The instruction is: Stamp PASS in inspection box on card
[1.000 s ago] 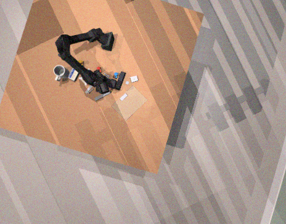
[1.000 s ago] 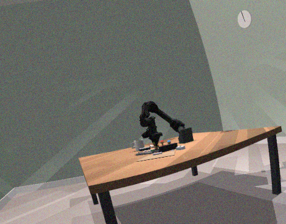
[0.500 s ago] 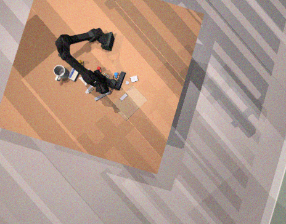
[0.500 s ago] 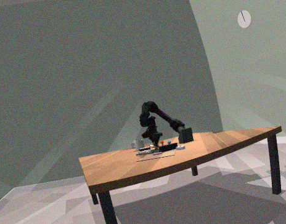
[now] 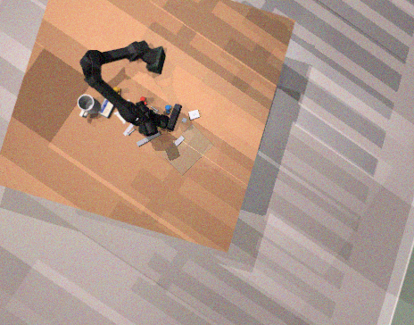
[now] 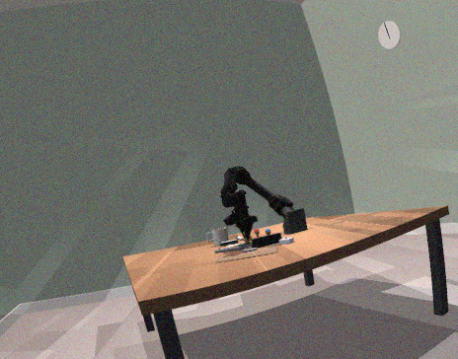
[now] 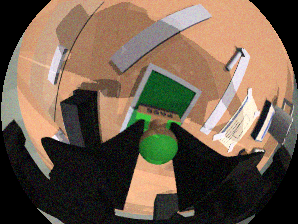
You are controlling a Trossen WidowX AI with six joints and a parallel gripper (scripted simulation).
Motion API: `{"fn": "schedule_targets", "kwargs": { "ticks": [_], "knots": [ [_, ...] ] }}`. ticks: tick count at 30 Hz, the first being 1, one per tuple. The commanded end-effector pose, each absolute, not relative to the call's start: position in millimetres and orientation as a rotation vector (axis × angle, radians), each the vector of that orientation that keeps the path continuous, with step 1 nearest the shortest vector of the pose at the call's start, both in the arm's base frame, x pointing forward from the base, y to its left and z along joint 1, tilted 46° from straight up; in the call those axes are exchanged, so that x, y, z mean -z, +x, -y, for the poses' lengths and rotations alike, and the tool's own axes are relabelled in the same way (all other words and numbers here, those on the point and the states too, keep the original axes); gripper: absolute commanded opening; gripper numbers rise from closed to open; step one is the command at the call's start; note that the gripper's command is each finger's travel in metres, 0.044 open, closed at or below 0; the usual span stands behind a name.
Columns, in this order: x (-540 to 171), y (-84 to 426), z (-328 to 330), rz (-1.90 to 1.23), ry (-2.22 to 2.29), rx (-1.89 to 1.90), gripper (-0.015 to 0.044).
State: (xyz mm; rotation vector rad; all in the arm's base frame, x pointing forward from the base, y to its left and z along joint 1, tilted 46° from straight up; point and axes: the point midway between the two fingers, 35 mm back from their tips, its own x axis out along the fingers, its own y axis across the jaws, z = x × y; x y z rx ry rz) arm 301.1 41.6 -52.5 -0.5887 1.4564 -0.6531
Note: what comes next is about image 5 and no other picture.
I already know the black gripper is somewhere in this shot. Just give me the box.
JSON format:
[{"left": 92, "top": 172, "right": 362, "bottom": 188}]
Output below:
[{"left": 150, "top": 109, "right": 170, "bottom": 129}]

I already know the grey cup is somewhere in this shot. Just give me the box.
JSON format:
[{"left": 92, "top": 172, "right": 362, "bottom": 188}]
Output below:
[{"left": 78, "top": 94, "right": 101, "bottom": 118}]

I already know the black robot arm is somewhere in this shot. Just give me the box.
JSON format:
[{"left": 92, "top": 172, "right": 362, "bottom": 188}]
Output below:
[{"left": 79, "top": 40, "right": 158, "bottom": 137}]

